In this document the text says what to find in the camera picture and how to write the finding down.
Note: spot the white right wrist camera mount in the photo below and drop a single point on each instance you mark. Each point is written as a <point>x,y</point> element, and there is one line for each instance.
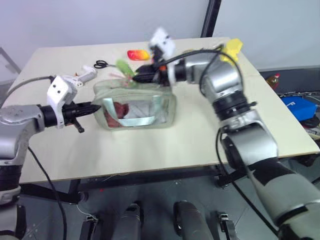
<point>163,42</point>

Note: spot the black upright post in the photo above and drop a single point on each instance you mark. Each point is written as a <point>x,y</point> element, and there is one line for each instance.
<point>211,17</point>

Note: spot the dark rounded shape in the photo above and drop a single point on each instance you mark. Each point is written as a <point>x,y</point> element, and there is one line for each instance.
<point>191,221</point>
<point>130,223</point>

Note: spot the red and yellow oblong object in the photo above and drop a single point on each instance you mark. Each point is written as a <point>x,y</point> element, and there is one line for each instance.
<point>138,55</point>

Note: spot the blue box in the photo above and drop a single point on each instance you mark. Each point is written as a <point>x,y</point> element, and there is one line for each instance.
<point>298,106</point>

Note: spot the white plastic tool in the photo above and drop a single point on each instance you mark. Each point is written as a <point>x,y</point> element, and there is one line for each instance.
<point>85,73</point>

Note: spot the green pouch with clear window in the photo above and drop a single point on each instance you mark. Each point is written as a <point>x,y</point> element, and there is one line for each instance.
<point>136,107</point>

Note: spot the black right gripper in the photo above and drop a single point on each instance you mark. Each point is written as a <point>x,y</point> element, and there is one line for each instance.
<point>161,75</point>

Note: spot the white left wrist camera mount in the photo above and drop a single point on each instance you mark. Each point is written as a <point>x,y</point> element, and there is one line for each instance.
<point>58,92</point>

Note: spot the yellow plastic object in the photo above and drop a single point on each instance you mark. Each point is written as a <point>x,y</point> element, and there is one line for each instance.
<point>232,48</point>

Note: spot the yellow oil bottle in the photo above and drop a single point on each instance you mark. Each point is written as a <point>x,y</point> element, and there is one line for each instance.
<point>273,80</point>

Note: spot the black table frame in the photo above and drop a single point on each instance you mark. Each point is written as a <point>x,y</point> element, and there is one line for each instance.
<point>140,178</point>

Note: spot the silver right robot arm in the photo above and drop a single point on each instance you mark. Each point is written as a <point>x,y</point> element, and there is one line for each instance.
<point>250,130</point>

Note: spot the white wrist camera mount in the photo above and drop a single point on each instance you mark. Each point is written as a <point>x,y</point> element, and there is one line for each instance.
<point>163,42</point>
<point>58,92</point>

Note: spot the grey metal frame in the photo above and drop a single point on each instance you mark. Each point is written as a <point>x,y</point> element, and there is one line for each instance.
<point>10,61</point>

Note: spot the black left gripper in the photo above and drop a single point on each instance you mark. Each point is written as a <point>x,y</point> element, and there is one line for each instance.
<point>68,113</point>

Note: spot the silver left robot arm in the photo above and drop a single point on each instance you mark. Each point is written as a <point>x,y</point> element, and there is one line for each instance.
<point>15,130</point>

